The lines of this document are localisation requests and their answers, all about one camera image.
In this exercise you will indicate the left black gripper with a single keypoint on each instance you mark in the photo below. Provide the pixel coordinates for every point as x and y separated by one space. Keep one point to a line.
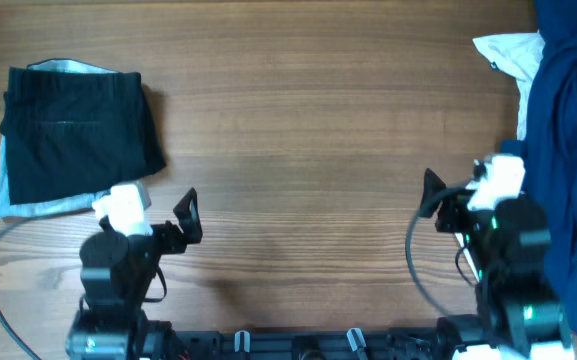
177 243

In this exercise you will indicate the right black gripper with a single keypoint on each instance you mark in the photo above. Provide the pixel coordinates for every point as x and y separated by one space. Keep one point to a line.
454 206

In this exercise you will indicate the blue polo shirt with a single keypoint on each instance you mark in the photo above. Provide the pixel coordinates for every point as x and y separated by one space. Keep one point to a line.
549 149

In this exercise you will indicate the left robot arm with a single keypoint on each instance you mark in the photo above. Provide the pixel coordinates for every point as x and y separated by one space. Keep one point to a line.
118 266

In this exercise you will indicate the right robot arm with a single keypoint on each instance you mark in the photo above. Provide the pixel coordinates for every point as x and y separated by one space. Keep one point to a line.
506 236

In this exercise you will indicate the black folded shorts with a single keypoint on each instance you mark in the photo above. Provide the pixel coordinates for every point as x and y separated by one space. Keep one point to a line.
68 134

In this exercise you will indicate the white shirt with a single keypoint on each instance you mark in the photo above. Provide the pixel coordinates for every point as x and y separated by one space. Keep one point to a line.
517 55

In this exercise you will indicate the light grey folded garment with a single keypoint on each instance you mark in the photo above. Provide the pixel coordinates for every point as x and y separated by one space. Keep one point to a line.
52 207

